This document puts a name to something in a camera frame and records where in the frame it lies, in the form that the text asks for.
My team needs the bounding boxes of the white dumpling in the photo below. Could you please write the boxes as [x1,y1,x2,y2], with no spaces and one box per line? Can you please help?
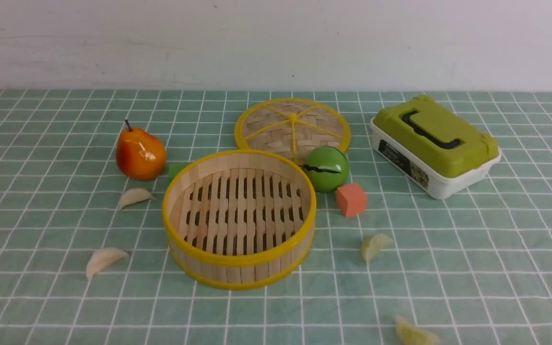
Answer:
[117,188,155,210]
[85,247,130,281]

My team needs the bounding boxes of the green dumpling bottom edge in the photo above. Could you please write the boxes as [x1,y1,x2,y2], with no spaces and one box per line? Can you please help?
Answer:
[395,315,440,345]

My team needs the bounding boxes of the woven bamboo steamer lid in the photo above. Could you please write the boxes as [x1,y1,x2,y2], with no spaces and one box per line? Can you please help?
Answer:
[234,98,351,165]

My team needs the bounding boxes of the bamboo steamer tray yellow rim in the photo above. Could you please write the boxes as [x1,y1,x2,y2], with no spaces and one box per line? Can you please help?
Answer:
[161,150,316,290]

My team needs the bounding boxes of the green toy ball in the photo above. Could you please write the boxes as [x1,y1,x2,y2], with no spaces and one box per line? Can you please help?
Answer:
[300,146,350,193]

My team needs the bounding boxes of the orange pink cube block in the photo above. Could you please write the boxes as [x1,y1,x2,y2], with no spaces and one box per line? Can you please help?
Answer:
[335,183,368,218]

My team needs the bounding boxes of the small green cube block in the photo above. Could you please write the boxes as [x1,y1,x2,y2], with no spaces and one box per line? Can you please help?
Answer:
[167,162,190,181]

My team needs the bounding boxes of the orange red toy pear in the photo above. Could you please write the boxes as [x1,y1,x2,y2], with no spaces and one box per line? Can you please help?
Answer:
[115,119,167,181]

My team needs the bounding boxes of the green lidded white box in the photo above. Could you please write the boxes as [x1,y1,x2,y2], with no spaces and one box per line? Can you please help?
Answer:
[369,94,502,199]

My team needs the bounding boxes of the green checkered tablecloth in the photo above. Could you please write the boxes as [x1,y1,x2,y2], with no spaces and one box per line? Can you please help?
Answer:
[0,89,552,345]

